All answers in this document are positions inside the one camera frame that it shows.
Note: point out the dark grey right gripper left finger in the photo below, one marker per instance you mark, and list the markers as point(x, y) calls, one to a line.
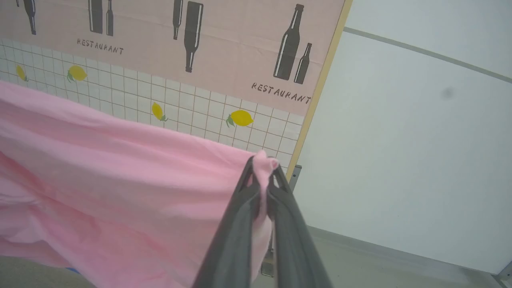
point(232, 244)

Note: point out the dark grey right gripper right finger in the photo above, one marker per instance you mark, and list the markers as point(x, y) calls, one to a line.
point(294, 248)

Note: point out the pink trousers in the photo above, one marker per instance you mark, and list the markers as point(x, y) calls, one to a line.
point(120, 192)

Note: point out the lemon grid print backdrop cloth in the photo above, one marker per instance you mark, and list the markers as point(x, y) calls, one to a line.
point(192, 104)

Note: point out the pink restaurant bottle print cloth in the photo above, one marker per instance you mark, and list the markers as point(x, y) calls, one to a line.
point(232, 48)

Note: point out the grey fabric sofa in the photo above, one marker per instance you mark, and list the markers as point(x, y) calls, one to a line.
point(24, 276)

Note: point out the grey metal frame bracket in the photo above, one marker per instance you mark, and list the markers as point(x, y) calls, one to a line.
point(296, 176)

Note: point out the light wooden backdrop frame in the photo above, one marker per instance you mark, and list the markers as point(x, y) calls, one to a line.
point(320, 92)

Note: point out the grey metal corner bracket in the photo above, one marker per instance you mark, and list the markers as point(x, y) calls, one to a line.
point(504, 276)

